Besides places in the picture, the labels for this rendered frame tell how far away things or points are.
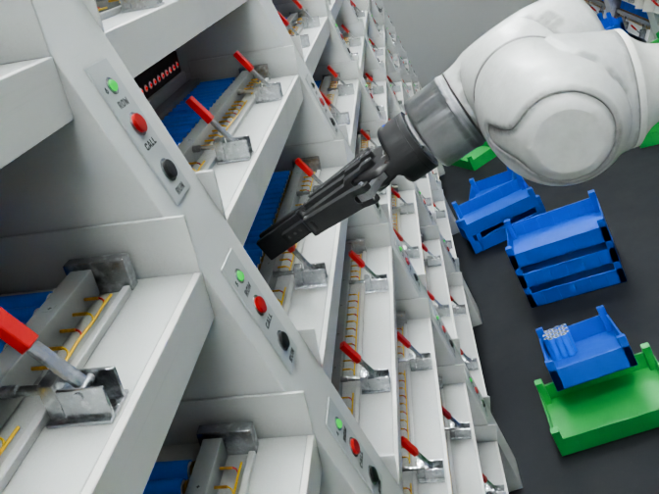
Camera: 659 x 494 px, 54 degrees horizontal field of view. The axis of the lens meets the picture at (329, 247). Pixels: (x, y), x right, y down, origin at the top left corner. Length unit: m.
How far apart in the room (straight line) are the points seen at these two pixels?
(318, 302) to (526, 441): 1.12
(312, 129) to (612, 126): 0.76
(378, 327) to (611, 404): 0.91
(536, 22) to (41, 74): 0.46
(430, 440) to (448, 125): 0.57
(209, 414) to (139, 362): 0.18
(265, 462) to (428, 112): 0.39
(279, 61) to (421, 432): 0.68
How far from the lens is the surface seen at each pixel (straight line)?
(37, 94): 0.47
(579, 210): 2.27
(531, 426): 1.85
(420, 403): 1.17
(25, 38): 0.50
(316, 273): 0.82
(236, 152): 0.76
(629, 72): 0.57
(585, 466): 1.72
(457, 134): 0.71
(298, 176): 1.13
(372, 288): 1.14
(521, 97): 0.53
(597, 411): 1.82
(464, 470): 1.30
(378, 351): 0.99
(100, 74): 0.54
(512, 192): 2.79
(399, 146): 0.72
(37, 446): 0.41
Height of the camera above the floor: 1.28
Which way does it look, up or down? 22 degrees down
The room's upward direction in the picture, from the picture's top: 30 degrees counter-clockwise
